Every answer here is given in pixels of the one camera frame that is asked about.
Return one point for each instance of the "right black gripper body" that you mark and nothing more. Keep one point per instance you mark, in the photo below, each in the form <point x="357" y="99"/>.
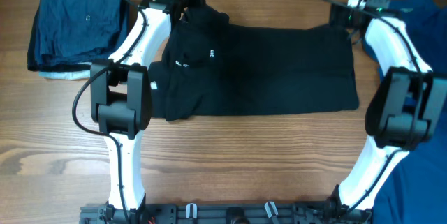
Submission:
<point x="344" y="15"/>

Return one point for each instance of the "black polo shirt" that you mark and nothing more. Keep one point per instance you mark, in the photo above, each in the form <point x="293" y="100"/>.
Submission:
<point x="211" y="67"/>

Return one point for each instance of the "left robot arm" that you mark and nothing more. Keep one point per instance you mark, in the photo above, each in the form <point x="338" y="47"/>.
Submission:
<point x="121" y="105"/>

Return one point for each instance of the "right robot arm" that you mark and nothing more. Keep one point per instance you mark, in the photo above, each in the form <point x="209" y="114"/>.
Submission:
<point x="403" y="113"/>

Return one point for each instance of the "folded dark blue shorts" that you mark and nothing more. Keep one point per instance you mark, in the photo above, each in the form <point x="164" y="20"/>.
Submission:
<point x="115" y="13"/>

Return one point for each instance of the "folded light denim garment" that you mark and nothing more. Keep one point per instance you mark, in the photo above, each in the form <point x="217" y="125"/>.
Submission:
<point x="75" y="72"/>

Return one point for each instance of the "blue polo shirt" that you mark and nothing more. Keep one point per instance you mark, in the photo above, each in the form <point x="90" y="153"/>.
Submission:
<point x="415" y="191"/>

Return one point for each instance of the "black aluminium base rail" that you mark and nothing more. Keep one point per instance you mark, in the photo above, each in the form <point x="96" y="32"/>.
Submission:
<point x="269" y="212"/>

